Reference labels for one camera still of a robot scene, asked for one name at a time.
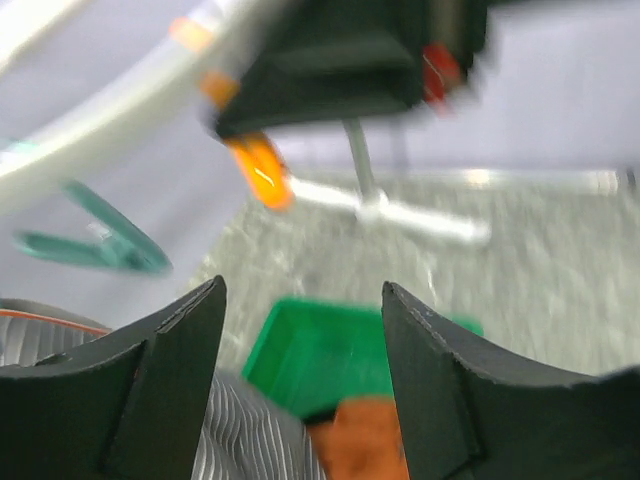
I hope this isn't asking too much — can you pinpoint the orange clothes peg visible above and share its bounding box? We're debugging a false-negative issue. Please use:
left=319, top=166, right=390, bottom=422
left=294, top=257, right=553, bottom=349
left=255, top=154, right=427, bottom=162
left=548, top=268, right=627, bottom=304
left=201, top=72, right=294, bottom=210

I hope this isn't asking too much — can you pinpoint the green plastic tray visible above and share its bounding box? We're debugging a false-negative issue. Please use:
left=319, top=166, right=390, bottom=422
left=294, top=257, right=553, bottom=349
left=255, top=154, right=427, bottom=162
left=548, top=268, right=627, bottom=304
left=242, top=298, right=473, bottom=427

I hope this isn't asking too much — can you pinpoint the grey striped boxer underwear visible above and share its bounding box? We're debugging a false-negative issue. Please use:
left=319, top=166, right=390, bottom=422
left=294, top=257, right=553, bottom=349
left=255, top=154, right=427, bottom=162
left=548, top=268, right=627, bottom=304
left=1, top=299, right=328, bottom=480

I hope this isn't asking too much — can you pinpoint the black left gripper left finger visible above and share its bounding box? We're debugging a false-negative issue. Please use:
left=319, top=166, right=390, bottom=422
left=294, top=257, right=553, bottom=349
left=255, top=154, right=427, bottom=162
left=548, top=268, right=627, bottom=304
left=1, top=277, right=226, bottom=479

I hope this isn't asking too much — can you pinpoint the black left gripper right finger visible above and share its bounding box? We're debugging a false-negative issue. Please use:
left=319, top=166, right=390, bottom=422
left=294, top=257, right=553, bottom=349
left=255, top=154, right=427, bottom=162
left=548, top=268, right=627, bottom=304
left=382, top=282, right=639, bottom=479

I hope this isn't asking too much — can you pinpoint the orange white underwear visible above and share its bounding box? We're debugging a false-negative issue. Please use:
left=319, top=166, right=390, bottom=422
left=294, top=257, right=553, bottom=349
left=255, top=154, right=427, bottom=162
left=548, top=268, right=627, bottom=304
left=304, top=396, right=409, bottom=480

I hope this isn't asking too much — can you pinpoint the white grey drying rack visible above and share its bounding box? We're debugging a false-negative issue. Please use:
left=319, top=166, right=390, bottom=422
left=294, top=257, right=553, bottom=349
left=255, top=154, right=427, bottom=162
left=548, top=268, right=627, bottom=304
left=287, top=120, right=491, bottom=244

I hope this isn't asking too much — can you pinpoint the teal clothes peg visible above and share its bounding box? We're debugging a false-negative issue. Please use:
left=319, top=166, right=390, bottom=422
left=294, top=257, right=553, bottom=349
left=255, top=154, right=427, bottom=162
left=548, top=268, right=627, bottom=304
left=14, top=181, right=172, bottom=275

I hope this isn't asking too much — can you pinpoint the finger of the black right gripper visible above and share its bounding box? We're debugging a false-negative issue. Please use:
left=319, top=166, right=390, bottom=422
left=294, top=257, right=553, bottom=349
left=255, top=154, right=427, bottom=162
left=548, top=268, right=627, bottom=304
left=215, top=0, right=488, bottom=139

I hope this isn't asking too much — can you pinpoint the white round clip hanger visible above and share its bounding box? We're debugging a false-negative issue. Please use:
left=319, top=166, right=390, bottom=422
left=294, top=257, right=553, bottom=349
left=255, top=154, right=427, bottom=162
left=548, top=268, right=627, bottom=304
left=1, top=1, right=289, bottom=212

